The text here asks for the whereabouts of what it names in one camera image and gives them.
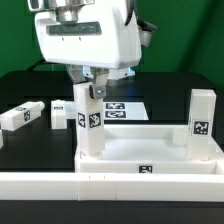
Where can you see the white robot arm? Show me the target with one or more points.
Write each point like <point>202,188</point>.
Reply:
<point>99,34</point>

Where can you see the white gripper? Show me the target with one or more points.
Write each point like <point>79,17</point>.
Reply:
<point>94,33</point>

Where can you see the white fiducial marker sheet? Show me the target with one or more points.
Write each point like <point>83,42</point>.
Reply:
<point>124,111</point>

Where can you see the white desk top tray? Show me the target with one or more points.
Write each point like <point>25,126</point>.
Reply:
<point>148,149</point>

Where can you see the white front fence bar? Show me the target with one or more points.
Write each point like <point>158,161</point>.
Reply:
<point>112,187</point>

